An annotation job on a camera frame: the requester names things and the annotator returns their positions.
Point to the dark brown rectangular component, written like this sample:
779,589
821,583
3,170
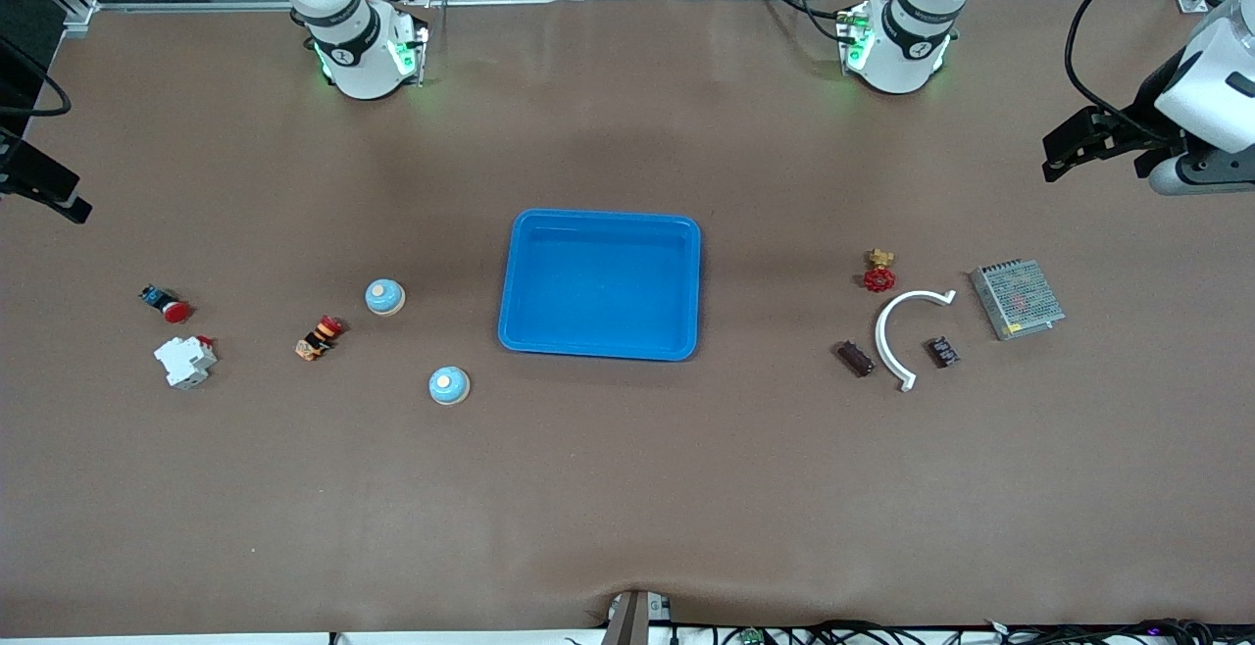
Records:
855,359

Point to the orange black push button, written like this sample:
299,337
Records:
321,336

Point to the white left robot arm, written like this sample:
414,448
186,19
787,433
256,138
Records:
907,47

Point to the aluminium table edge rail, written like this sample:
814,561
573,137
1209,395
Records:
588,0

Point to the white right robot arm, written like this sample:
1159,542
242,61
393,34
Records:
358,57

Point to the metal mesh power supply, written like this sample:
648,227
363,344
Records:
1017,299

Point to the small black chip module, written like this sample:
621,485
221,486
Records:
943,352

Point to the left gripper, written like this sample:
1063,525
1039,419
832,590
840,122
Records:
1137,125

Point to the white circuit breaker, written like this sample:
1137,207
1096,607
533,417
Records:
184,361

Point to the red emergency stop button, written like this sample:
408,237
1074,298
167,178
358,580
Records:
169,305

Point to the white curved plastic bracket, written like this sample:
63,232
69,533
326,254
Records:
878,336

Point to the brown camera stand bracket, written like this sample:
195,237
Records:
627,620

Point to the blue plastic tray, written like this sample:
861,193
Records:
598,292

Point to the light blue service bell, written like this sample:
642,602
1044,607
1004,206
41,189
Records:
449,385
385,297

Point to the brass valve red handwheel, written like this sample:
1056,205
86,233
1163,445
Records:
879,272

